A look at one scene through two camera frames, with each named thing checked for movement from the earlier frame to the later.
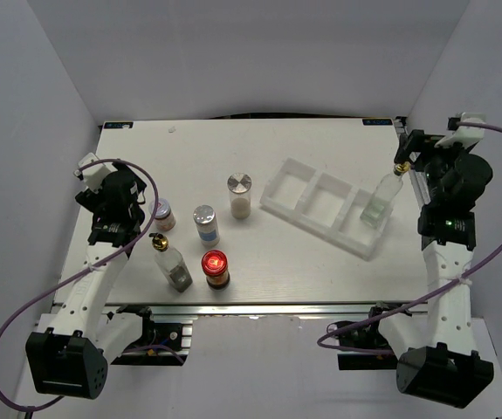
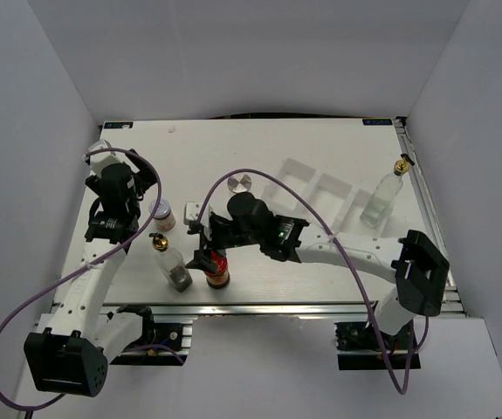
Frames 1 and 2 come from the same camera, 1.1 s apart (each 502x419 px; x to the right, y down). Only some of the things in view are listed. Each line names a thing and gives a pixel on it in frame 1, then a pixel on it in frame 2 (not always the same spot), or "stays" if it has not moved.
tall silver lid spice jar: (238, 185) stays
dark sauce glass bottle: (171, 264) stays
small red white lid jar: (164, 219) stays
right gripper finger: (409, 145) → (201, 262)
